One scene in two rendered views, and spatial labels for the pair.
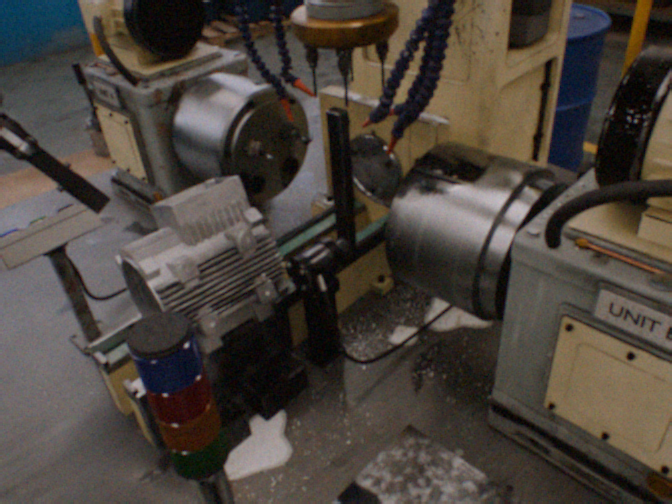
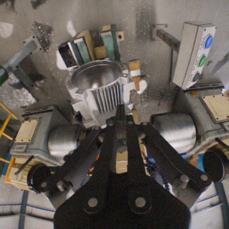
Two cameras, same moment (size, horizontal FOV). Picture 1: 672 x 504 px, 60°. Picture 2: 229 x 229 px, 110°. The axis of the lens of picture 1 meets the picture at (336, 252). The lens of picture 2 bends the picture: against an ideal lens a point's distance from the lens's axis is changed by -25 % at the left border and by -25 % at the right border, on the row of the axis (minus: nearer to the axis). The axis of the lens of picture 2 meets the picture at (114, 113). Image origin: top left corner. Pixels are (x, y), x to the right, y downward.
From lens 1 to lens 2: 0.84 m
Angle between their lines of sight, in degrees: 44
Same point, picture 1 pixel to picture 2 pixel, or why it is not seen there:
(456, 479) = (23, 102)
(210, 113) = (172, 143)
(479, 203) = (57, 155)
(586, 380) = (29, 130)
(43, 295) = not seen: hidden behind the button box
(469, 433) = (52, 101)
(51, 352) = (166, 13)
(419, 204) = (68, 150)
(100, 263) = not seen: hidden behind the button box
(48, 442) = not seen: outside the picture
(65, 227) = (182, 68)
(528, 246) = (34, 153)
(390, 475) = (24, 93)
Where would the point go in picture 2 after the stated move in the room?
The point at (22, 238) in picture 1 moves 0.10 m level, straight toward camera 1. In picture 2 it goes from (194, 45) to (151, 37)
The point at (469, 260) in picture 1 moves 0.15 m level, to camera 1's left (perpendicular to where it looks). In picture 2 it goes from (52, 142) to (55, 132)
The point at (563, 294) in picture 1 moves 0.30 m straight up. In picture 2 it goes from (32, 145) to (18, 199)
